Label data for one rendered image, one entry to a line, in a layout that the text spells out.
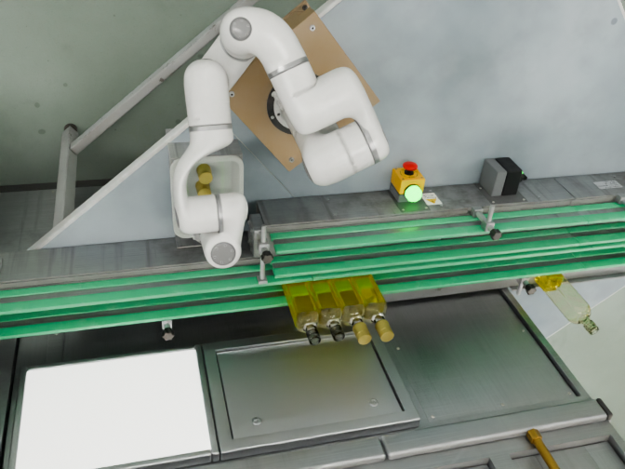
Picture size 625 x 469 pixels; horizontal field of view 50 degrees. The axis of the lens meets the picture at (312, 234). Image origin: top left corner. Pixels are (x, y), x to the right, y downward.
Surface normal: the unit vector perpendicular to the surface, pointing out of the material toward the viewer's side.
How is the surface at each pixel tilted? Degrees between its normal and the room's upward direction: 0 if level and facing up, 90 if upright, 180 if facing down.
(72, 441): 90
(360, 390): 90
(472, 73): 0
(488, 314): 90
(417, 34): 0
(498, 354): 90
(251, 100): 0
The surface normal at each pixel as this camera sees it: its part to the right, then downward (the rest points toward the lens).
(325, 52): 0.25, 0.57
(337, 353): 0.06, -0.82
